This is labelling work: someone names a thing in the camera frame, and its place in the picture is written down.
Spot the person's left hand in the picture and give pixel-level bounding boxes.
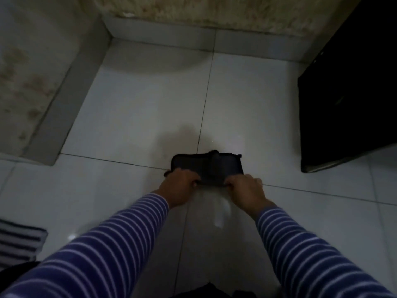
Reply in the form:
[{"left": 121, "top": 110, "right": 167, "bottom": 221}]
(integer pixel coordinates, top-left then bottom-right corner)
[{"left": 154, "top": 168, "right": 201, "bottom": 209}]

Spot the person's right hand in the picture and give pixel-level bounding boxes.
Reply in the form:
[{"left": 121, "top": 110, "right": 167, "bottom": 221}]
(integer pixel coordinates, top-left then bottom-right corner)
[{"left": 224, "top": 174, "right": 276, "bottom": 219}]

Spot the person's left forearm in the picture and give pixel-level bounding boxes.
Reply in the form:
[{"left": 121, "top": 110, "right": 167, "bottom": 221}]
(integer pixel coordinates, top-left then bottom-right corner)
[{"left": 0, "top": 193, "right": 170, "bottom": 298}]

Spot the person's right forearm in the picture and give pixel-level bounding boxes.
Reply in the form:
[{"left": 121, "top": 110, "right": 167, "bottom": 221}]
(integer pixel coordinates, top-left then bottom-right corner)
[{"left": 256, "top": 205, "right": 394, "bottom": 298}]

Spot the dark clothing pile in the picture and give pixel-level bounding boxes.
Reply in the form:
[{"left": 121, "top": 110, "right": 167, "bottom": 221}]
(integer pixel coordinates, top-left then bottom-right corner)
[{"left": 174, "top": 282, "right": 258, "bottom": 298}]

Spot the black cabinet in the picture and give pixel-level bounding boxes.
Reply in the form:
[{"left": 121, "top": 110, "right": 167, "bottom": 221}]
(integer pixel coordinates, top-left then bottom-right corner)
[{"left": 297, "top": 0, "right": 397, "bottom": 173}]

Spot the black white striped cloth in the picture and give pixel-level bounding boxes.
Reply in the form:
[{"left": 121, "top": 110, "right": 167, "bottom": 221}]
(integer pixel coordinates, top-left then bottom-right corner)
[{"left": 0, "top": 218, "right": 48, "bottom": 270}]

